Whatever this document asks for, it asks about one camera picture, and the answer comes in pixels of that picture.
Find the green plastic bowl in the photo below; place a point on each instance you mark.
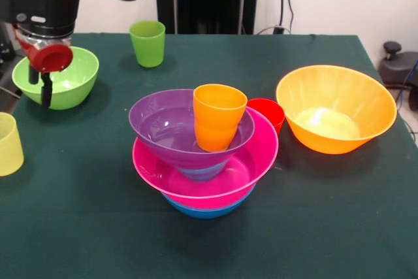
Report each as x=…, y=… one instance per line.
x=78, y=76

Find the dark green tablecloth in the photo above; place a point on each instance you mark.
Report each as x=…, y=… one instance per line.
x=294, y=226

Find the yellow plastic cup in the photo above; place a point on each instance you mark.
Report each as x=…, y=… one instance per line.
x=9, y=148

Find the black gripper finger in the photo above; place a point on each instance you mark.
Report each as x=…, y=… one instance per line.
x=33, y=76
x=46, y=92

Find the small blue plastic bowl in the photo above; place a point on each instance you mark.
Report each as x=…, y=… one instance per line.
x=202, y=174

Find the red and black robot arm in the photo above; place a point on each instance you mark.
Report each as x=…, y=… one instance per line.
x=42, y=4

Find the black wheeled base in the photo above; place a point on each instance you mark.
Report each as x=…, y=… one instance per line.
x=396, y=66

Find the orange plastic cup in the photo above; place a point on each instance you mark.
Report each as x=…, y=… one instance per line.
x=215, y=119

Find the green plastic cup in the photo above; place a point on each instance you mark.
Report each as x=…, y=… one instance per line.
x=147, y=43

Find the red plastic cup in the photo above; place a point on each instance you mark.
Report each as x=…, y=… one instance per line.
x=269, y=112

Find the large orange plastic bowl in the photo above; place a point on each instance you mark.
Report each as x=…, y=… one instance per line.
x=326, y=96

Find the pink plastic bowl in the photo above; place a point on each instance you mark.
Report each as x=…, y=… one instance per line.
x=258, y=161

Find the purple plastic bowl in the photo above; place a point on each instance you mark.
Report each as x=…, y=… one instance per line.
x=163, y=128

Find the black equipment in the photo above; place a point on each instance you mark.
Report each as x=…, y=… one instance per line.
x=5, y=53

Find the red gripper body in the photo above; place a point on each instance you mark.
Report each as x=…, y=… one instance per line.
x=52, y=60

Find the large blue plastic bowl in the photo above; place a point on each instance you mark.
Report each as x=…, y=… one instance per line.
x=205, y=213

